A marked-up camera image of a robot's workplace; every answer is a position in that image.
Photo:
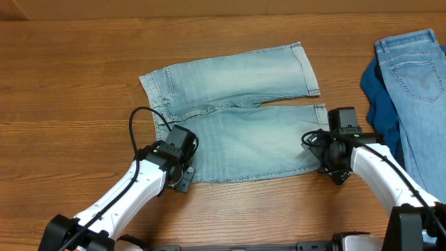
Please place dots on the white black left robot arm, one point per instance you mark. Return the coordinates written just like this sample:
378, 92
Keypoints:
155, 168

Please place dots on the dark blue garment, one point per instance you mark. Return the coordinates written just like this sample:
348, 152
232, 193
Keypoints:
382, 115

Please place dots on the light blue denim shorts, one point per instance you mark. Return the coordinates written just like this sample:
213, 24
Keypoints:
231, 103

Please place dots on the medium blue denim jeans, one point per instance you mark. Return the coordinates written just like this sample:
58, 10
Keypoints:
413, 70

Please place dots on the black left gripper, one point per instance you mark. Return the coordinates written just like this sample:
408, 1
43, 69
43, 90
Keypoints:
185, 183

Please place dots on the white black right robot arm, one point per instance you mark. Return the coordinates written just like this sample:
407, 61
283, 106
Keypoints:
416, 218

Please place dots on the brown cardboard box wall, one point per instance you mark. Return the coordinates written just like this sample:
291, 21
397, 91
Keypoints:
105, 9

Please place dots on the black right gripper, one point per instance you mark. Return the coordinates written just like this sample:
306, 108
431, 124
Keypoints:
339, 175

